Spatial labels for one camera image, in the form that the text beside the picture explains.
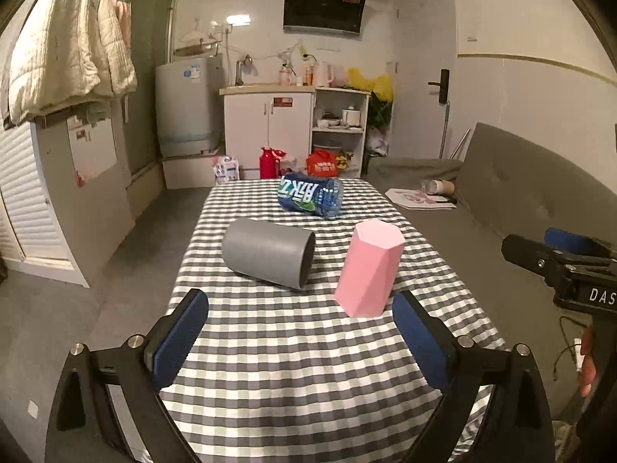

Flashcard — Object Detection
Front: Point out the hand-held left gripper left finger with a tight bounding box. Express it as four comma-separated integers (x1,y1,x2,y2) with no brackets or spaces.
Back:
46,288,210,463

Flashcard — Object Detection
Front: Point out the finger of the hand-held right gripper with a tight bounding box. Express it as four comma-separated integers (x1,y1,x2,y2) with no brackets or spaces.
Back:
545,228,617,264
501,234,570,281

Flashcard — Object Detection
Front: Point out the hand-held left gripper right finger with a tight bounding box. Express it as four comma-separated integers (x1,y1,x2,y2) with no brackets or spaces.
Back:
391,292,556,463

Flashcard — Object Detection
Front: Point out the pink faceted cup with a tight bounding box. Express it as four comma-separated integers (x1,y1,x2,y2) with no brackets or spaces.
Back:
334,219,405,318

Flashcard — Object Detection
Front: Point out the grey cup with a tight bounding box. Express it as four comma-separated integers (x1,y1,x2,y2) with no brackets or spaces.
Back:
222,218,316,291

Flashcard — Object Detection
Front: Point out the person's right hand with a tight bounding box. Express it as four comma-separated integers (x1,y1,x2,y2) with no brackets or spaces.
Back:
580,325,598,397

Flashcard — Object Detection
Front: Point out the grey sofa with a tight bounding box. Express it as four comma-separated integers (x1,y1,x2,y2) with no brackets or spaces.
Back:
366,123,617,420

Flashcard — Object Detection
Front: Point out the grey white checkered tablecloth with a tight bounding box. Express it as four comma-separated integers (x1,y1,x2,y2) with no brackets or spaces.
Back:
159,178,512,463

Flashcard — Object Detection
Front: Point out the white printed paper sheet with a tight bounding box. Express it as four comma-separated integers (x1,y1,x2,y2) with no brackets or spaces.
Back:
384,188,456,210

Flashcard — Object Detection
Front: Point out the grey leaning board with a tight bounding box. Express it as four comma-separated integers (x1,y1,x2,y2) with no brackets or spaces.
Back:
36,111,137,273

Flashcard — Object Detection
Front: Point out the white washing machine base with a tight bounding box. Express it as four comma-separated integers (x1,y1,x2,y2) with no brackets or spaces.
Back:
161,152,223,190

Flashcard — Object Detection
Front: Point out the white blue tissue packet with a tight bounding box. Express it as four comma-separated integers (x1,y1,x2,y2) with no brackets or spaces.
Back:
212,155,242,184

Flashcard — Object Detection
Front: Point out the red thermos flask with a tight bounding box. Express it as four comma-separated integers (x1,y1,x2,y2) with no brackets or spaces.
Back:
259,147,285,180

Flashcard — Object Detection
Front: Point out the red shopping bag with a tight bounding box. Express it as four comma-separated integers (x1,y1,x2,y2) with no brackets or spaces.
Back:
307,150,341,177

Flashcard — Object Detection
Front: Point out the white open shelf unit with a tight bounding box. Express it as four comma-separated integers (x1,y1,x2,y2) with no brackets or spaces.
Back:
310,88,371,179

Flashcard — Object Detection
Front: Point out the white louvered door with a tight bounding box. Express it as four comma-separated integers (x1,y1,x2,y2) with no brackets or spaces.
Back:
0,116,90,286

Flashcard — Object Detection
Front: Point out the white sink cabinet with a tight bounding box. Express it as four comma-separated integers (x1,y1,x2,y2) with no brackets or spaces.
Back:
219,86,316,180

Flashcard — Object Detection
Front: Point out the yellow plastic bag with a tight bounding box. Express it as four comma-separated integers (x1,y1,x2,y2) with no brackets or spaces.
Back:
347,68,393,103

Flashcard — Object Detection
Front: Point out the white washing machine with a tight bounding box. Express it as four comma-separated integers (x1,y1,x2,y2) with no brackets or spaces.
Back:
155,55,225,157

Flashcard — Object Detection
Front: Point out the metal faucet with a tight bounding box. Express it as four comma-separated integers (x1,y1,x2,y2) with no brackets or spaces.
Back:
235,55,254,86

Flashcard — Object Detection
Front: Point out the pale pink electric kettle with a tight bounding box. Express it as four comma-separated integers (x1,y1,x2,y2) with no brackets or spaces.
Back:
313,61,335,88

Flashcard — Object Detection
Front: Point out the pink hanging garment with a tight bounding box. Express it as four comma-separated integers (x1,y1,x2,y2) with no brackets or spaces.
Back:
113,0,132,50

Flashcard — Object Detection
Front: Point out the white quilted jacket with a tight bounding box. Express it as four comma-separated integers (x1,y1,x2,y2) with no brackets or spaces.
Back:
2,0,138,126

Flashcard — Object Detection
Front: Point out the black cable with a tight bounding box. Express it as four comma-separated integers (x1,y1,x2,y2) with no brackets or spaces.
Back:
553,317,585,383

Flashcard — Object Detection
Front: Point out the mop handle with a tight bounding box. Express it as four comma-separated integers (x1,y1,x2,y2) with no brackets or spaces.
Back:
440,101,450,159

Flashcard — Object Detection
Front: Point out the black door handle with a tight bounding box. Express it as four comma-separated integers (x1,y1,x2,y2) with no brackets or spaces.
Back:
429,69,450,104

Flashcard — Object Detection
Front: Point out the wire clothes hanger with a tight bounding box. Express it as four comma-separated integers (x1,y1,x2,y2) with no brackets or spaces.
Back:
174,18,219,57

